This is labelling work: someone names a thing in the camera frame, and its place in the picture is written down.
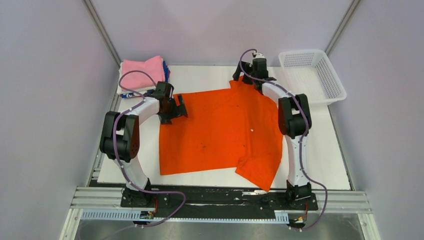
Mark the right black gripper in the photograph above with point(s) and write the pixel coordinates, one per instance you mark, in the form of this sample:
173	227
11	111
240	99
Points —
249	67

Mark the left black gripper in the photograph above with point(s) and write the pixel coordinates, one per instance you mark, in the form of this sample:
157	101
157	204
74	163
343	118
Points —
178	111

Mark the orange t-shirt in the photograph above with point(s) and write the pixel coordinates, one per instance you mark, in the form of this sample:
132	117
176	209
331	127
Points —
235	128

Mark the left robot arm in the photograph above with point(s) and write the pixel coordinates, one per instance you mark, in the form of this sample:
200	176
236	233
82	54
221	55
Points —
120	140

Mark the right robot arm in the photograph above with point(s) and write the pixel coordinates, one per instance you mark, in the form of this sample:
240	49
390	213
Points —
294	123

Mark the blue folded t-shirt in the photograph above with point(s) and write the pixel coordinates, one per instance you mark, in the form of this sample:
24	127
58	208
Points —
131	94

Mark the pink folded t-shirt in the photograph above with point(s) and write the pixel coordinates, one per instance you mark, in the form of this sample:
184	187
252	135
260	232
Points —
137	80

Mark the white plastic basket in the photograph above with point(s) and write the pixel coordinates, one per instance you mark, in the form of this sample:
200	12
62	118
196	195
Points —
311	72

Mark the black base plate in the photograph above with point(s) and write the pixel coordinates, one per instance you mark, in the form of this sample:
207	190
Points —
208	201

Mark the white slotted cable duct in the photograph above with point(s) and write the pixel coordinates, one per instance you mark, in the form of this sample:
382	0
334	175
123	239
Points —
143	216

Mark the aluminium frame rail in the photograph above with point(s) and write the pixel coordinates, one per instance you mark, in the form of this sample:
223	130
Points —
103	203

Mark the right corner metal post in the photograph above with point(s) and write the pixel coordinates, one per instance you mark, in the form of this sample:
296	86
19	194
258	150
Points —
342	26

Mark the corner metal post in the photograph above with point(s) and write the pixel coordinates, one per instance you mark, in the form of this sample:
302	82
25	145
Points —
91	9
342	26

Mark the left corner metal post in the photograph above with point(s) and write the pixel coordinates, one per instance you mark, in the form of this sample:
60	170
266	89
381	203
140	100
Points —
91	9

